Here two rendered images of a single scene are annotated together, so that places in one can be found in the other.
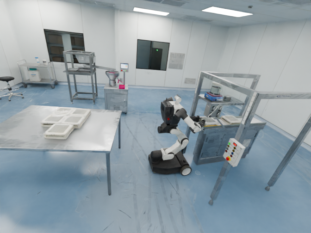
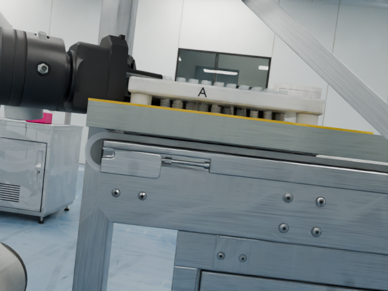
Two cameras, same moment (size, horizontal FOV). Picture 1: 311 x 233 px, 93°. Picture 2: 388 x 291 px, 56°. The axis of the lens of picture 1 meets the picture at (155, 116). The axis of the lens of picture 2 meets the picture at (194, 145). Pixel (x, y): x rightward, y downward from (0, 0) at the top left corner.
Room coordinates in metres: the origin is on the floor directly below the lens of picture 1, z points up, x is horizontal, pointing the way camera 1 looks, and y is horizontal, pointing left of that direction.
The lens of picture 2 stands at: (1.67, -1.03, 0.88)
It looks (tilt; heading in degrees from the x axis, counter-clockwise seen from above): 3 degrees down; 19
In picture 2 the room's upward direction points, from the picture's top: 7 degrees clockwise
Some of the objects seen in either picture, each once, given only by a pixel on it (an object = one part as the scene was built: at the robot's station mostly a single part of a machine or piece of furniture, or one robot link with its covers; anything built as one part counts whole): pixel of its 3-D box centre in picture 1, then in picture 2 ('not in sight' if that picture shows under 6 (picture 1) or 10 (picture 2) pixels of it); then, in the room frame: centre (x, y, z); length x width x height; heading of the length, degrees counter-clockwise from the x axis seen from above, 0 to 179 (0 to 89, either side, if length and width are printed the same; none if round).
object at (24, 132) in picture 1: (63, 124); not in sight; (1.77, 1.29, 0.80); 1.50 x 1.10 x 0.04; 98
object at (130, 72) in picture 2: not in sight; (140, 72); (2.12, -0.78, 0.94); 0.06 x 0.03 x 0.02; 141
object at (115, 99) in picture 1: (116, 98); (29, 167); (4.07, 1.19, 0.38); 0.63 x 0.57 x 0.76; 104
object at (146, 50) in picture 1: (152, 55); (219, 92); (6.89, 0.43, 1.43); 1.38 x 0.01 x 1.16; 104
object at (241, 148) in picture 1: (233, 152); not in sight; (1.33, -0.90, 1.00); 0.17 x 0.06 x 0.26; 19
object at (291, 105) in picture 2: (208, 120); (219, 101); (2.22, -0.88, 0.92); 0.25 x 0.24 x 0.02; 19
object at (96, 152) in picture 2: not in sight; (123, 146); (2.17, -0.74, 0.83); 0.27 x 0.03 x 0.03; 19
